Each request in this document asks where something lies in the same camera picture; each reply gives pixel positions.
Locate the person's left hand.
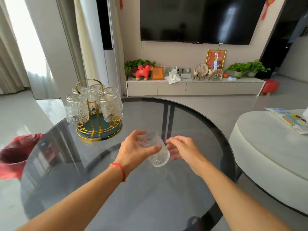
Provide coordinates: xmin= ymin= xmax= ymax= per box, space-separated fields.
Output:
xmin=114 ymin=130 xmax=162 ymax=177

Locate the person's right hand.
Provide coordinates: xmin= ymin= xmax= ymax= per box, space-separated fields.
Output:
xmin=166 ymin=136 xmax=209 ymax=177

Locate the clear ribbed drinking glass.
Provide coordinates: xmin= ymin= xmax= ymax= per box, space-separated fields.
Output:
xmin=65 ymin=94 xmax=90 ymax=125
xmin=102 ymin=87 xmax=124 ymax=110
xmin=98 ymin=93 xmax=124 ymax=123
xmin=90 ymin=84 xmax=104 ymax=110
xmin=136 ymin=129 xmax=170 ymax=168
xmin=72 ymin=86 xmax=93 ymax=111

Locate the person's left forearm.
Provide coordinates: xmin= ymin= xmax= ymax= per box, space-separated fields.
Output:
xmin=15 ymin=164 xmax=128 ymax=231

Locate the person's right forearm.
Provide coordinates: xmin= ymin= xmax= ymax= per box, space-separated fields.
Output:
xmin=197 ymin=160 xmax=292 ymax=231

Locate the beige low television cabinet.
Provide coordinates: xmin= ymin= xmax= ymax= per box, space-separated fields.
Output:
xmin=126 ymin=76 xmax=266 ymax=97

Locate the gold glass rack teal tray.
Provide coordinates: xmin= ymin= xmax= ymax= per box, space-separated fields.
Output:
xmin=75 ymin=79 xmax=123 ymax=142

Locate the white crumpled tissue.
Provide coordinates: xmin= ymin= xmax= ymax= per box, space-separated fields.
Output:
xmin=167 ymin=67 xmax=181 ymax=85

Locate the orange framed picture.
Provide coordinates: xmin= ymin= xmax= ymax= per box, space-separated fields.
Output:
xmin=151 ymin=66 xmax=165 ymax=81

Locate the row of small figurines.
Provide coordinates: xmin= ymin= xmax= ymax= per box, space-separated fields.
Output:
xmin=192 ymin=69 xmax=223 ymax=81

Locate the red plush horse toy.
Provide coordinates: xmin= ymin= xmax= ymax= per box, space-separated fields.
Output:
xmin=135 ymin=64 xmax=154 ymax=81

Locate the round wooden plaque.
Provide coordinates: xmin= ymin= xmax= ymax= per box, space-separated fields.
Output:
xmin=197 ymin=63 xmax=209 ymax=75

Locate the green potted plant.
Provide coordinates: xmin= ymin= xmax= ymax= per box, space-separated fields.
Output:
xmin=225 ymin=60 xmax=271 ymax=79
xmin=124 ymin=59 xmax=156 ymax=75

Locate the white round coffee table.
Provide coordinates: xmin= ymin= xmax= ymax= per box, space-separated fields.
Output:
xmin=228 ymin=109 xmax=308 ymax=217

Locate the gold framed photo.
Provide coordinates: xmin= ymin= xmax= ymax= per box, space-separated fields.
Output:
xmin=206 ymin=49 xmax=227 ymax=71

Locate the white standing air conditioner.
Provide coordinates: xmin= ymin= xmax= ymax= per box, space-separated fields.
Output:
xmin=96 ymin=0 xmax=124 ymax=95

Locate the red padded stool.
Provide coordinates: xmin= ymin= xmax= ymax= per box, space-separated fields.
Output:
xmin=260 ymin=79 xmax=280 ymax=96

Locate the colourful plastic packet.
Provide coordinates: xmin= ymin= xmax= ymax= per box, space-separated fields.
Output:
xmin=264 ymin=107 xmax=308 ymax=135

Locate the black flat screen television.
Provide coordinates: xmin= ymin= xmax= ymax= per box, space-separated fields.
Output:
xmin=140 ymin=0 xmax=268 ymax=45

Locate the red bin bag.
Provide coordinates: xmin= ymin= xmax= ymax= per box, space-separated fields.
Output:
xmin=0 ymin=133 xmax=47 ymax=180

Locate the sheer white curtain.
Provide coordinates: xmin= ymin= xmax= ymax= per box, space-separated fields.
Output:
xmin=0 ymin=0 xmax=61 ymax=100

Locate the red hanging ornament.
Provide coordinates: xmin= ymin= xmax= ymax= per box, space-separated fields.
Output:
xmin=261 ymin=0 xmax=277 ymax=21

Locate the red string bracelet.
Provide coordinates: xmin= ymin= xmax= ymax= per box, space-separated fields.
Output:
xmin=109 ymin=163 xmax=126 ymax=183

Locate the grey wall socket strip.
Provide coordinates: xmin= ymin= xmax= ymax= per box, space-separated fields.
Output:
xmin=165 ymin=67 xmax=191 ymax=75

